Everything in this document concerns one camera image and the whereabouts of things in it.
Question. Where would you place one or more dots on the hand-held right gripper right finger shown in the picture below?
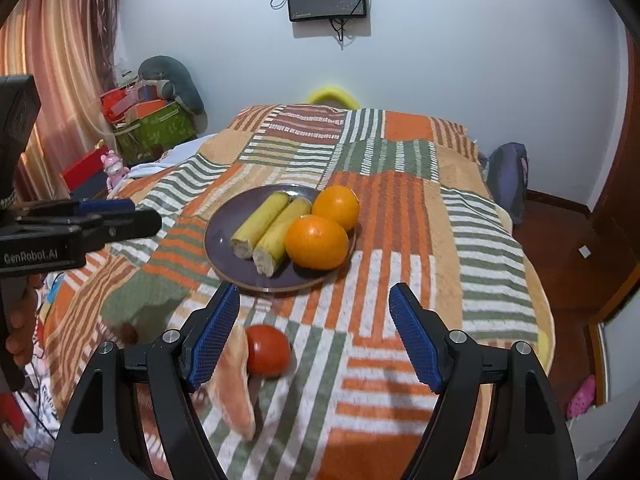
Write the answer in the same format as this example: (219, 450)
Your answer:
(415, 345)

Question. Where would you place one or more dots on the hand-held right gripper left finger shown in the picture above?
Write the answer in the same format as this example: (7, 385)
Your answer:
(215, 340)

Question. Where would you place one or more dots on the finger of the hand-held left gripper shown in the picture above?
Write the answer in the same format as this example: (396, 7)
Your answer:
(125, 225)
(107, 206)

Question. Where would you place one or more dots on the red tomato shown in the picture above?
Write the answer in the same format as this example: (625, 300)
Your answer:
(267, 350)

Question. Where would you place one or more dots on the dark purple plate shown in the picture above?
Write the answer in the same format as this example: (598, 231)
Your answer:
(225, 240)

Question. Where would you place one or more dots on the person's left hand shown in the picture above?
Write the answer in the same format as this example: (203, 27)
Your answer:
(25, 330)

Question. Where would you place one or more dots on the pink toy figure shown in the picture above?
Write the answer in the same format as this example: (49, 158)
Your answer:
(113, 167)

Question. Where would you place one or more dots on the red cardboard box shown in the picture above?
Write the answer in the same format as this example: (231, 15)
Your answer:
(82, 170)

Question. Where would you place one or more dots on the colourful printed cloth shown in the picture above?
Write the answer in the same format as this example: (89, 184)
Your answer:
(47, 305)

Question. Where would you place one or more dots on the red gift boxes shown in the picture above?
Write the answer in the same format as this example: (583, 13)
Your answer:
(125, 102)

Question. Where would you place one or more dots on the yellow banana piece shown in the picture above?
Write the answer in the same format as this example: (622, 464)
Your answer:
(280, 242)
(260, 225)

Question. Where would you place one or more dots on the grey plush pillow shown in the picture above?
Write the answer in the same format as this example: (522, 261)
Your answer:
(185, 90)

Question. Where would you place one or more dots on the orange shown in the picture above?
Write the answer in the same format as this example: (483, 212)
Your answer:
(337, 207)
(317, 242)

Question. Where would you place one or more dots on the striped patchwork blanket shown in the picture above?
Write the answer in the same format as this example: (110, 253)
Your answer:
(400, 200)

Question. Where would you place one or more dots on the striped orange curtain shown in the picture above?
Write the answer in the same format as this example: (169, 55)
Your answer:
(60, 60)

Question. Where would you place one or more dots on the pink shoe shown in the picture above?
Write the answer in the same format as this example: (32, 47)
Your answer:
(582, 396)

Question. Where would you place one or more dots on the purple backpack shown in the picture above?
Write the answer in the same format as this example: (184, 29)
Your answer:
(507, 180)

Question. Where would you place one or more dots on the small white paper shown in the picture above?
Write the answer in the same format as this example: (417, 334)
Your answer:
(583, 251)

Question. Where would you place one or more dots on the yellow cushion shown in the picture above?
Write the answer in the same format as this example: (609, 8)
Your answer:
(332, 94)

